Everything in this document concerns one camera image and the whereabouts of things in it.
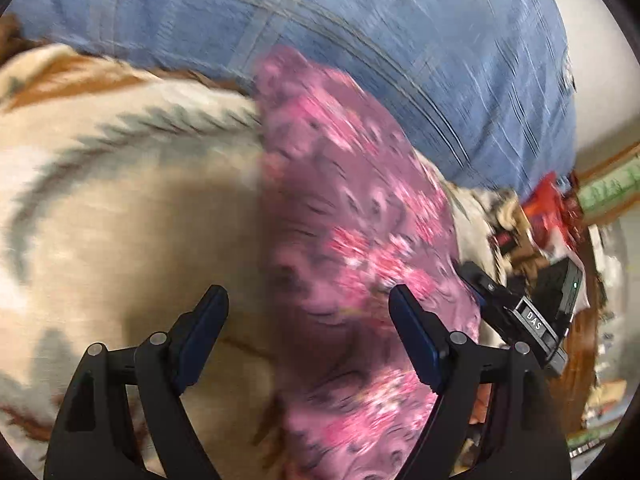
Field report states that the pink purple floral garment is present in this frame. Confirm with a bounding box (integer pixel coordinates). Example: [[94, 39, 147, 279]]
[[255, 48, 480, 479]]

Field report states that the red plastic package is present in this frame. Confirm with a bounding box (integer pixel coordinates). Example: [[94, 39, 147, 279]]
[[522, 172, 584, 249]]

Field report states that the cream leaf-pattern blanket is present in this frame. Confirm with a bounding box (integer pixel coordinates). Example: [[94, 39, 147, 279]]
[[1, 44, 520, 479]]

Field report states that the blue plaid quilt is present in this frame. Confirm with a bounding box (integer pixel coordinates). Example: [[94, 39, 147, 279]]
[[9, 0, 576, 196]]

